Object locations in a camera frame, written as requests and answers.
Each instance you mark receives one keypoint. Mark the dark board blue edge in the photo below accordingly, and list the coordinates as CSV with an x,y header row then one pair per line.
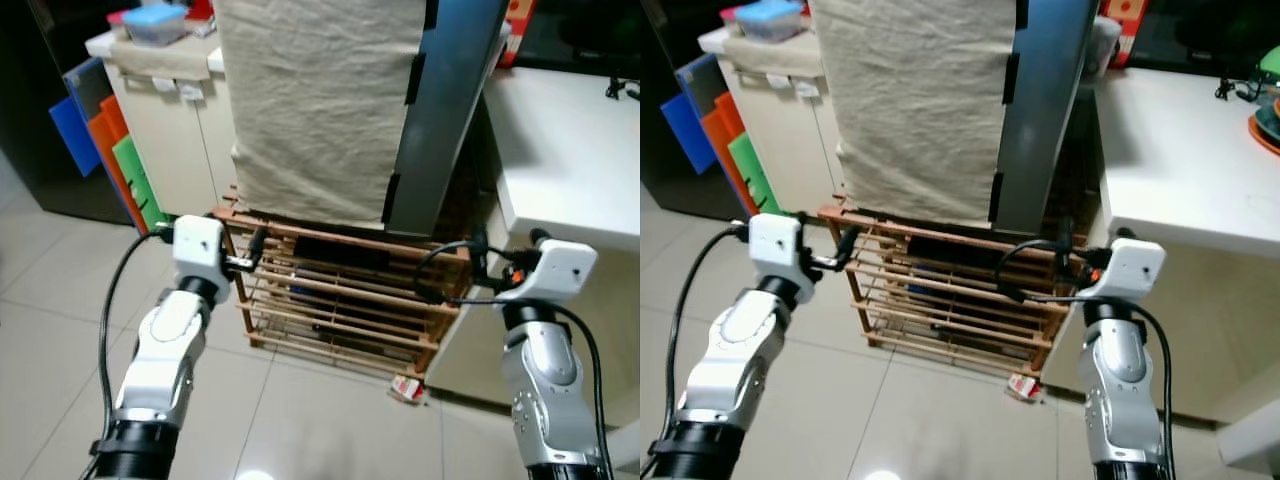
x,y
702,82
90,85

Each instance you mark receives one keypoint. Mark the green bowl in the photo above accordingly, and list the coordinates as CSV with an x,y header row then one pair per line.
x,y
1272,62

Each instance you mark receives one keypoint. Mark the clear container blue lid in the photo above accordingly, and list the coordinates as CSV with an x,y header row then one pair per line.
x,y
768,13
155,15

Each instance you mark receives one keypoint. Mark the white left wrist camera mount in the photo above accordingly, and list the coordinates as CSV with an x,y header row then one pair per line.
x,y
775,245
198,245

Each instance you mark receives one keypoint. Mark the small red white carton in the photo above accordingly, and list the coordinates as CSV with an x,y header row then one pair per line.
x,y
406,389
1022,386

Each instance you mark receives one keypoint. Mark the black appliance front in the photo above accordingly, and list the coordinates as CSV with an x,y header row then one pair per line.
x,y
660,60
30,100

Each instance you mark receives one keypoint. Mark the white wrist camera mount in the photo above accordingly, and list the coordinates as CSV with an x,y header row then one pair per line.
x,y
1135,265
560,265
775,245
198,245

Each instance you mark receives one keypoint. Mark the red orange carton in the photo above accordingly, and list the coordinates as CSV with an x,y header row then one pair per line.
x,y
518,25
1128,25

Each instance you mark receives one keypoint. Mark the beige cloth fridge cover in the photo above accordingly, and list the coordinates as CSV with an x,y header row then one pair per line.
x,y
910,100
320,100

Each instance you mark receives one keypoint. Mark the dark teal plate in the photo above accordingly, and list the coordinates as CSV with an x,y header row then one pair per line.
x,y
1270,120

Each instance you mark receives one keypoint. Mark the red kitchen appliance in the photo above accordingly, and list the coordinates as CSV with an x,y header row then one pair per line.
x,y
200,8

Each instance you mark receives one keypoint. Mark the wooden slatted rack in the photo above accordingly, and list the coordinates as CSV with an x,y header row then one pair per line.
x,y
935,232
330,234

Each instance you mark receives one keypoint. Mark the beige ribbed mat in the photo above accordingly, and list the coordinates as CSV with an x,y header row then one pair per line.
x,y
160,60
770,58

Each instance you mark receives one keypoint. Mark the orange plate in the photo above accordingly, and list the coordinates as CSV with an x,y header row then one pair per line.
x,y
1266,142

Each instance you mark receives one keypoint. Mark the blue cutting board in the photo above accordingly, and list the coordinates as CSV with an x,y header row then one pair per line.
x,y
70,135
683,132

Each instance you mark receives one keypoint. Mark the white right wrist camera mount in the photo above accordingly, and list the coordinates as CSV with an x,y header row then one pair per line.
x,y
1135,265
560,265

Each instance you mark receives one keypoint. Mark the white top kitchen counter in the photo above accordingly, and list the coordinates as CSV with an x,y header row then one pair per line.
x,y
570,150
1190,150

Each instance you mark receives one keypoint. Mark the white paper tag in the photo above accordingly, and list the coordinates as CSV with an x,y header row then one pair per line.
x,y
777,81
805,89
162,84
191,92

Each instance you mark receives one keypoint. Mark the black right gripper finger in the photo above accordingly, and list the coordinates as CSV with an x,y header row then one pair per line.
x,y
1125,235
540,237
1064,240
479,250

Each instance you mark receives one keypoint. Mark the green cutting board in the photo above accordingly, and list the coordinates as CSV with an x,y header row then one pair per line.
x,y
750,175
135,185

